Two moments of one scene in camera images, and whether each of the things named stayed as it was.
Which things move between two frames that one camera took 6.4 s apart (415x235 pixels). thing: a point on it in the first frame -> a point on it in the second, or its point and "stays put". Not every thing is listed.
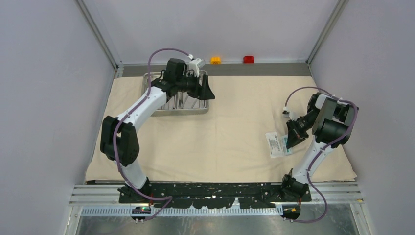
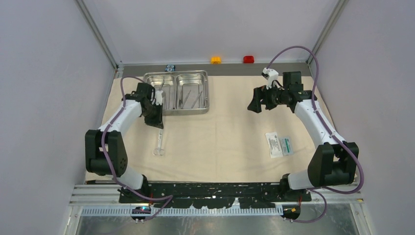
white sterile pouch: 274,144 stays put
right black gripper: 294,130 -> 259,93
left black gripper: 205,91 -> 157,121
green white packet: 285,150 stays put
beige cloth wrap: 244,137 stays put
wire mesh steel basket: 182,104 stays put
